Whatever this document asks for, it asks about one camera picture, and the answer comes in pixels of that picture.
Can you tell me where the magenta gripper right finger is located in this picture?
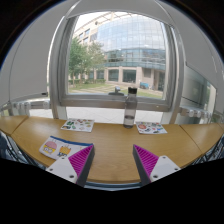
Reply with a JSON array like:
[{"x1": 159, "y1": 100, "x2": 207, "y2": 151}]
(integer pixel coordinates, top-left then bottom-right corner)
[{"x1": 133, "y1": 145, "x2": 180, "y2": 186}]

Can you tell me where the clear water bottle black cap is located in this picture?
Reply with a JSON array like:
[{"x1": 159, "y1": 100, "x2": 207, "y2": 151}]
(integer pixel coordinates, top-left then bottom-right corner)
[{"x1": 123, "y1": 87, "x2": 137, "y2": 128}]

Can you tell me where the left colourful sticker sheet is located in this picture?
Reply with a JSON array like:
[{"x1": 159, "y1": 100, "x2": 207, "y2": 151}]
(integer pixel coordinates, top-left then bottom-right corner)
[{"x1": 61, "y1": 118, "x2": 94, "y2": 132}]

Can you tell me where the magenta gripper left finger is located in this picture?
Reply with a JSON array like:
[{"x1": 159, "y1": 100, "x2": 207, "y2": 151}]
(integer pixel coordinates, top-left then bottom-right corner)
[{"x1": 46, "y1": 145, "x2": 95, "y2": 187}]

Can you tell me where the right colourful sticker sheet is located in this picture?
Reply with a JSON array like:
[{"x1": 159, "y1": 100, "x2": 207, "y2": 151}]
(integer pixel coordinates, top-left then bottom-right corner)
[{"x1": 136, "y1": 122, "x2": 167, "y2": 134}]

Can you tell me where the grey window frame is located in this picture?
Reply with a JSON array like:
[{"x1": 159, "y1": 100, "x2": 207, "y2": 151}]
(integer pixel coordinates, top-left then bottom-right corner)
[{"x1": 49, "y1": 0, "x2": 184, "y2": 124}]

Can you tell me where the colourful sticker sheet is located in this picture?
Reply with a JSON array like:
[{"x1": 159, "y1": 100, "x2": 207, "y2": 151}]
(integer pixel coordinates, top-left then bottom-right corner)
[
  {"x1": 61, "y1": 118, "x2": 94, "y2": 132},
  {"x1": 136, "y1": 122, "x2": 167, "y2": 134}
]

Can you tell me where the cartoon sticker sheet blue edge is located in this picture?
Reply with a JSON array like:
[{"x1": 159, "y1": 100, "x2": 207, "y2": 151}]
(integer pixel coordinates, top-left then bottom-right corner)
[{"x1": 39, "y1": 136, "x2": 90, "y2": 160}]

